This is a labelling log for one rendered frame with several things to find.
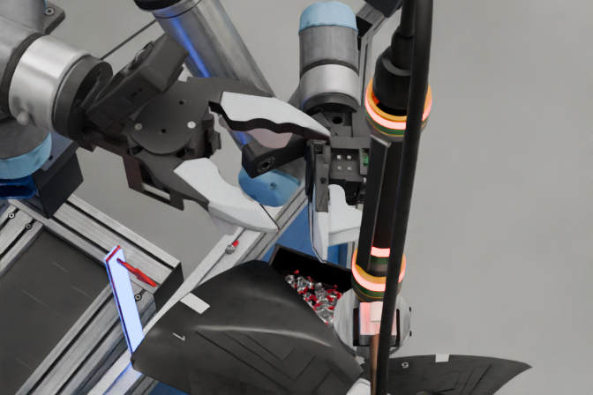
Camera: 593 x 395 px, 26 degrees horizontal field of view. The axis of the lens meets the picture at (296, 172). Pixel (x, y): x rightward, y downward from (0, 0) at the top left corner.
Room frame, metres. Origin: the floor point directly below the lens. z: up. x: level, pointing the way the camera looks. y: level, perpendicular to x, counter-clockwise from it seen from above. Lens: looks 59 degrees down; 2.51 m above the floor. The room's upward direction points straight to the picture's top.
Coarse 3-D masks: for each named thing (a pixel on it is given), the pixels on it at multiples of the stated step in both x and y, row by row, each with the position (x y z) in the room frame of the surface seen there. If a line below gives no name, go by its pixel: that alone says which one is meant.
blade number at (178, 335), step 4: (172, 328) 0.60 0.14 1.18; (176, 328) 0.60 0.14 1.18; (180, 328) 0.60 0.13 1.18; (172, 332) 0.60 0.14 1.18; (176, 332) 0.60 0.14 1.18; (180, 332) 0.60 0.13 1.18; (184, 332) 0.60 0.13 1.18; (188, 332) 0.60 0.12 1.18; (168, 336) 0.59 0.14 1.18; (172, 336) 0.59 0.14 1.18; (176, 336) 0.59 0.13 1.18; (180, 336) 0.59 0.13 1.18; (184, 336) 0.59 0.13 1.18; (188, 336) 0.59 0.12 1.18; (192, 336) 0.59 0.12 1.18; (172, 340) 0.59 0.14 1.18; (176, 340) 0.59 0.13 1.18; (180, 340) 0.59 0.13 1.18; (184, 340) 0.59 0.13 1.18; (188, 340) 0.59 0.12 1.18; (180, 344) 0.58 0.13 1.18; (184, 344) 0.58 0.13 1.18
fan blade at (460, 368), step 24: (408, 360) 0.67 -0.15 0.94; (432, 360) 0.66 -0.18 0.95; (456, 360) 0.66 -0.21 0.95; (480, 360) 0.66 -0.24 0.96; (504, 360) 0.66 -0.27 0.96; (408, 384) 0.61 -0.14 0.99; (432, 384) 0.60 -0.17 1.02; (456, 384) 0.59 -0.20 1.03; (480, 384) 0.59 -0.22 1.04; (504, 384) 0.59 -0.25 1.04
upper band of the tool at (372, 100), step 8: (368, 88) 0.49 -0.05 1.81; (368, 96) 0.49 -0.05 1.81; (424, 104) 0.48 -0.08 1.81; (376, 112) 0.47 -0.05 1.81; (384, 112) 0.47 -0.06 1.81; (424, 112) 0.47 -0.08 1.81; (392, 120) 0.47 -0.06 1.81; (400, 120) 0.47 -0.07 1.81; (376, 128) 0.47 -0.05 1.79; (392, 128) 0.47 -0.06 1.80
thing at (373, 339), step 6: (372, 336) 0.43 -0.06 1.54; (378, 336) 0.43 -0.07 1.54; (372, 342) 0.43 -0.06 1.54; (378, 342) 0.43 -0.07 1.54; (372, 348) 0.42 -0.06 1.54; (372, 354) 0.42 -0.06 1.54; (372, 360) 0.41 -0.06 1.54; (372, 366) 0.41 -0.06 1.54; (372, 372) 0.40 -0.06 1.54; (372, 378) 0.40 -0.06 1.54; (372, 384) 0.39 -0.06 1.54; (372, 390) 0.39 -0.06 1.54
